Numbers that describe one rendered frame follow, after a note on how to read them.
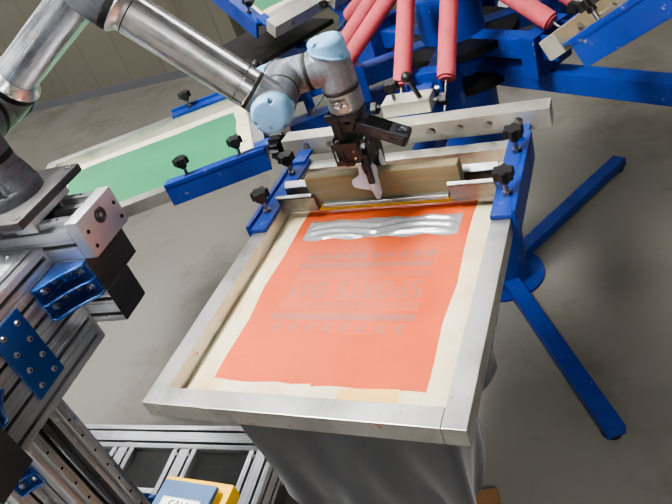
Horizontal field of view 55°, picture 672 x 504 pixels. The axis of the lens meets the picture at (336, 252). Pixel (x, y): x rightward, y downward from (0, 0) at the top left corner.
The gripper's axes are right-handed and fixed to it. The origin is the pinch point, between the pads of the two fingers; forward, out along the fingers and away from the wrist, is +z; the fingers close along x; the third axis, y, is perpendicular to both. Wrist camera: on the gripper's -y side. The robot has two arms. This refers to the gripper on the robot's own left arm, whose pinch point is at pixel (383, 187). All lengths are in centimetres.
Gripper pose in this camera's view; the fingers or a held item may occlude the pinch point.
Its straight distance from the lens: 143.5
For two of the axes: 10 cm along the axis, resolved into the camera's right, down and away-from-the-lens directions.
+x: -3.2, 6.4, -7.0
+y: -9.0, 0.4, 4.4
